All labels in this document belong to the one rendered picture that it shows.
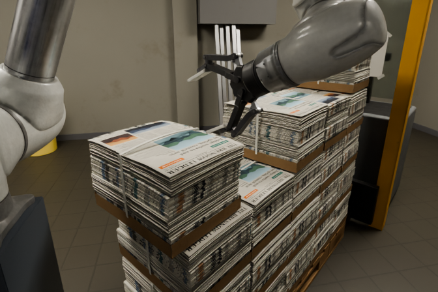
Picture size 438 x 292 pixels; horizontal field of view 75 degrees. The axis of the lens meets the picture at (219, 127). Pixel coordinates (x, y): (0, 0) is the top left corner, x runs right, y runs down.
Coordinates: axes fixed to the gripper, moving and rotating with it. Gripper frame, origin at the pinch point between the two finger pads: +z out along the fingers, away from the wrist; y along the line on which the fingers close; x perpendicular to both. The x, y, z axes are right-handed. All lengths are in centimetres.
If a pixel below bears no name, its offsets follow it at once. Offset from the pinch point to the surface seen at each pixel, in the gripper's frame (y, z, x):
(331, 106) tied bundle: 15, 3, 79
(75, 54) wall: -142, 295, 107
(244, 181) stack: 29.0, 23.3, 29.3
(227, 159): 15.7, 4.5, 5.8
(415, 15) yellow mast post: -16, -27, 159
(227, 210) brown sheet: 30.8, 12.7, 6.9
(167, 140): 5.0, 19.3, -0.4
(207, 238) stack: 34.2, 13.4, -2.8
